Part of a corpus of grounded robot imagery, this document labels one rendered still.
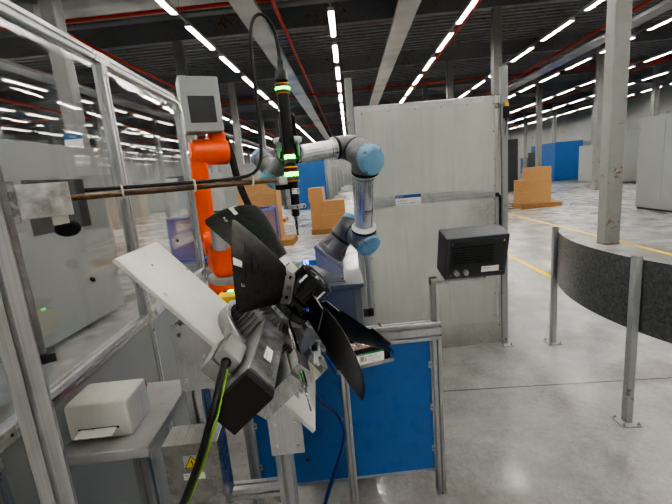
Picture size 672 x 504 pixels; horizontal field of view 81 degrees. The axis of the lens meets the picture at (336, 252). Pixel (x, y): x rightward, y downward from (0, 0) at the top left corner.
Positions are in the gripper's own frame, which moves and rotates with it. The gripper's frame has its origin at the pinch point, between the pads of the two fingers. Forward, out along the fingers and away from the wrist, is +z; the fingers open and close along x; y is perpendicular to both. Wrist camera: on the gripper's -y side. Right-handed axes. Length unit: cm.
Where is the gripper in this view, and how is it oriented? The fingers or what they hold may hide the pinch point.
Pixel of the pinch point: (286, 138)
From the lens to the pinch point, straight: 120.7
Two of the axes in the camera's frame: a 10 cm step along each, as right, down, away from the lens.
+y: 0.9, 9.8, 2.0
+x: -9.9, 0.9, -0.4
